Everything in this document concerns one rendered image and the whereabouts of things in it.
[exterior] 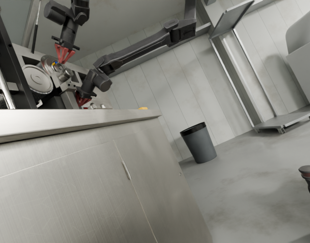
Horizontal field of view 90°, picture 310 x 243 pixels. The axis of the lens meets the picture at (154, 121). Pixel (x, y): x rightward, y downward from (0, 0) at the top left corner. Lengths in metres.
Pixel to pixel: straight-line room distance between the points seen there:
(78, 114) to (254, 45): 4.12
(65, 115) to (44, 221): 0.17
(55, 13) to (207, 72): 3.21
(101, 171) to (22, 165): 0.15
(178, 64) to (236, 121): 1.74
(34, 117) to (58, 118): 0.04
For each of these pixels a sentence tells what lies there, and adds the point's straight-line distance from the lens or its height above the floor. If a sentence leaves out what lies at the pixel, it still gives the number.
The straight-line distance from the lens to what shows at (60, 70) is 0.89.
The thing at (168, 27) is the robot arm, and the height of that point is 1.19.
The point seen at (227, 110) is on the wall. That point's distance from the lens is 3.66.
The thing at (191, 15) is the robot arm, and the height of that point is 1.22.
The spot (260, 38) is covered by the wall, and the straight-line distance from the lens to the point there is 4.41.
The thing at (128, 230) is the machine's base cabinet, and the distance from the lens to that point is 0.44.
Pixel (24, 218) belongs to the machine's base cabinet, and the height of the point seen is 0.75.
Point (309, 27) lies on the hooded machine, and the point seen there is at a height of 1.29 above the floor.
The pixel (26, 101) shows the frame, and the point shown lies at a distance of 0.54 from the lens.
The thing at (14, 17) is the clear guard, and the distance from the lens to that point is 1.42.
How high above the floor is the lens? 0.79
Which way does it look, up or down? 4 degrees up
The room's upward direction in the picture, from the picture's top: 24 degrees counter-clockwise
